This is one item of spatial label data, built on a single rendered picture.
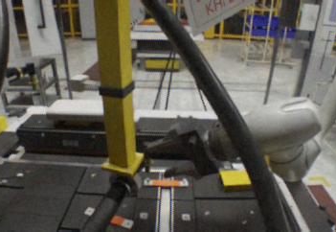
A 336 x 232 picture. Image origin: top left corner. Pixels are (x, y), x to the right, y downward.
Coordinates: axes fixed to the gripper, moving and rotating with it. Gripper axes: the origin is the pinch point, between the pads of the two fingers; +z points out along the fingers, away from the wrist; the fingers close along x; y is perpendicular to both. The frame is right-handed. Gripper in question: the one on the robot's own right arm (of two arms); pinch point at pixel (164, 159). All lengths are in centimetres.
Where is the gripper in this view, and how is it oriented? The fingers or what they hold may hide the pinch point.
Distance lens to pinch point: 64.1
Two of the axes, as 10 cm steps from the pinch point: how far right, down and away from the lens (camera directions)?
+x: 4.6, 8.4, 2.7
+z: -8.4, 3.1, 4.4
